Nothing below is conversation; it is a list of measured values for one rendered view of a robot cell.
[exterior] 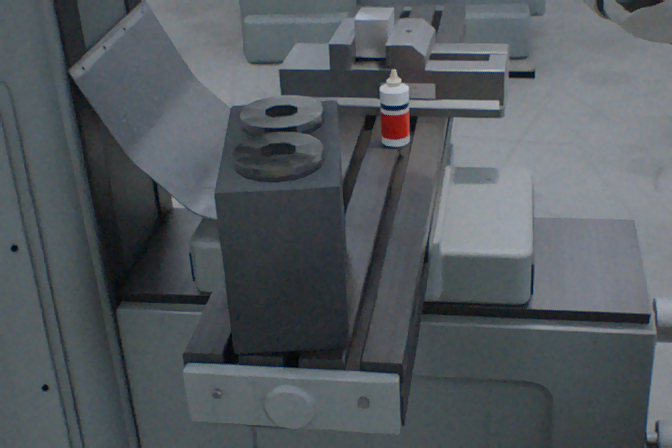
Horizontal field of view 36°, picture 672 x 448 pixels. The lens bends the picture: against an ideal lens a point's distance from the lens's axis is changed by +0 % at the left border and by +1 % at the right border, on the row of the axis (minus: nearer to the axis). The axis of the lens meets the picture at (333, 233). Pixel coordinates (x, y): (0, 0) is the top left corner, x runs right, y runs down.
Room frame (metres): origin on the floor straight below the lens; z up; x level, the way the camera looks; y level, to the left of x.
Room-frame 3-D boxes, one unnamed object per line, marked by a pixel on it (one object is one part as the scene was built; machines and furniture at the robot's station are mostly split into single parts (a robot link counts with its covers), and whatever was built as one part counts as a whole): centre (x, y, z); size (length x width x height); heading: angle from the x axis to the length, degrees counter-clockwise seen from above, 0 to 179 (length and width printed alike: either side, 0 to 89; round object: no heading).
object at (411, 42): (1.54, -0.14, 0.99); 0.12 x 0.06 x 0.04; 167
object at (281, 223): (0.98, 0.05, 1.00); 0.22 x 0.12 x 0.20; 179
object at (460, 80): (1.55, -0.11, 0.96); 0.35 x 0.15 x 0.11; 77
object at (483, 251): (1.41, -0.05, 0.76); 0.50 x 0.35 x 0.12; 79
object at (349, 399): (1.45, -0.06, 0.86); 1.24 x 0.23 x 0.08; 169
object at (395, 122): (1.38, -0.10, 0.96); 0.04 x 0.04 x 0.11
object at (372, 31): (1.56, -0.08, 1.01); 0.06 x 0.05 x 0.06; 167
